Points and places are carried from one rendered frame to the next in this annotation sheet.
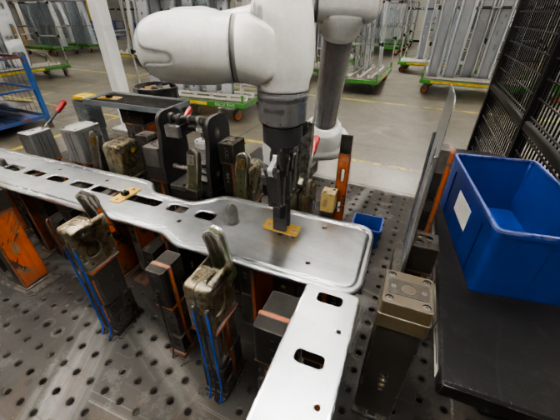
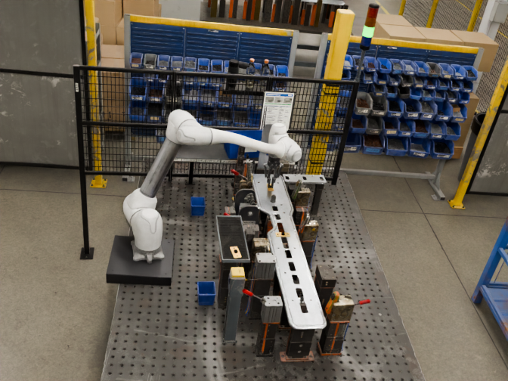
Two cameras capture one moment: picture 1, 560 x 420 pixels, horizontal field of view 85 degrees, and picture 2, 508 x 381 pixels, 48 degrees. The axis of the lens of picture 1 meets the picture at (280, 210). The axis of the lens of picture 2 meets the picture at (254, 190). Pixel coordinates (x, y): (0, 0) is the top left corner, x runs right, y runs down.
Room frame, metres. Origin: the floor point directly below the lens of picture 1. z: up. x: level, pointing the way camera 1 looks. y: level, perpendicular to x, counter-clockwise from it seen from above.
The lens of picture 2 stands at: (2.38, 2.48, 2.96)
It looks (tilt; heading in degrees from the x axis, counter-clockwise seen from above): 33 degrees down; 236
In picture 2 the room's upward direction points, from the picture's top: 8 degrees clockwise
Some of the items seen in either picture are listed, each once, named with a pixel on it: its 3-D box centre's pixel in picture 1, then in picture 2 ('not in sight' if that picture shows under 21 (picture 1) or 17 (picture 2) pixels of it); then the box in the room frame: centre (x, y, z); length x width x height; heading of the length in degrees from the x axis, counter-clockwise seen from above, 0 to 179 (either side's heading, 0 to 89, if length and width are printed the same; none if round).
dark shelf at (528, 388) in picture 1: (483, 222); (232, 153); (0.59, -0.48, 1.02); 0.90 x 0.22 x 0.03; 158
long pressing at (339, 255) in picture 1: (118, 196); (284, 237); (0.74, 0.45, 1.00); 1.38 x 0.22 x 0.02; 68
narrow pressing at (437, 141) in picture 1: (421, 193); (268, 147); (0.45, -0.24, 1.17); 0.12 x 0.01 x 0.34; 158
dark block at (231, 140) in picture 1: (237, 201); not in sight; (0.85, 0.14, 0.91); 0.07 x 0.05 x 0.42; 158
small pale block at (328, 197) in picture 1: (323, 248); not in sight; (0.65, -0.12, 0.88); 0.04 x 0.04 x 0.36; 68
